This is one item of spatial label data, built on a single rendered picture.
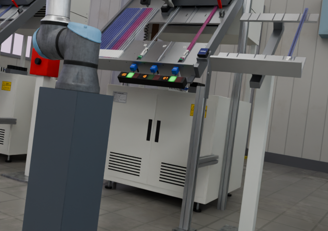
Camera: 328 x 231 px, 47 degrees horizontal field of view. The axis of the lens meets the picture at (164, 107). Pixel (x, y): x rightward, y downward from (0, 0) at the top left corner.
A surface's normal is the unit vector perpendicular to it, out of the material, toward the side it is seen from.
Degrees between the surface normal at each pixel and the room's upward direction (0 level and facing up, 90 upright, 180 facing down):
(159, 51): 45
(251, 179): 90
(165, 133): 90
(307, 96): 90
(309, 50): 90
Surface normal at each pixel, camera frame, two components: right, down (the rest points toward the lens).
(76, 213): 0.84, 0.11
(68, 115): -0.52, -0.06
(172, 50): -0.23, -0.74
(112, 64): -0.41, 0.66
